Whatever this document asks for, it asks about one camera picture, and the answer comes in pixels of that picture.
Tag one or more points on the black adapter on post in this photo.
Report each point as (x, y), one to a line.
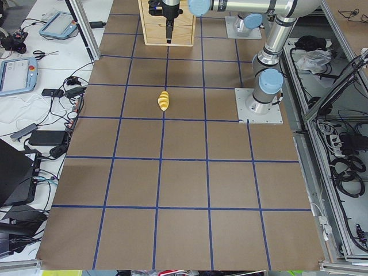
(97, 24)

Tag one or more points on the white power strip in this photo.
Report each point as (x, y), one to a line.
(335, 145)

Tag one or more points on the grey usb hub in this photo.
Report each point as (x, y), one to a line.
(24, 131)

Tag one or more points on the brown gridded table mat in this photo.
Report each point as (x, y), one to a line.
(190, 188)

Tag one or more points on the aluminium frame post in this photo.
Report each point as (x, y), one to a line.
(80, 18)

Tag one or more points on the wooden drawer cabinet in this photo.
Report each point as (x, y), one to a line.
(143, 27)

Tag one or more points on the black device with wires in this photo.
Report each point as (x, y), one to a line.
(14, 42)

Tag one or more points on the upper teach pendant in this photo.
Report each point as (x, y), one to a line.
(61, 26)

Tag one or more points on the yellow toy croissant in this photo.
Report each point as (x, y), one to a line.
(163, 100)

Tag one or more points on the black laptop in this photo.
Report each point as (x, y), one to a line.
(19, 170)

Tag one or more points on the lower teach pendant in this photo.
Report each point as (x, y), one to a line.
(18, 75)

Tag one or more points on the teach pendant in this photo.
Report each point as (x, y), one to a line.
(18, 75)
(61, 26)

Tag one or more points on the black scissors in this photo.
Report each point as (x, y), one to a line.
(41, 54)

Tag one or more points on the black power brick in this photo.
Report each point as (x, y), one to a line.
(47, 138)

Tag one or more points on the crumpled white cloth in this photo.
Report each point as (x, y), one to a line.
(314, 61)

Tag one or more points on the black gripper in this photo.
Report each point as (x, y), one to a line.
(171, 12)

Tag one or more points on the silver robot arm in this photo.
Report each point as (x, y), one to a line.
(268, 80)
(251, 20)

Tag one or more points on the black bundle on rack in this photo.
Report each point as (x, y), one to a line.
(311, 43)

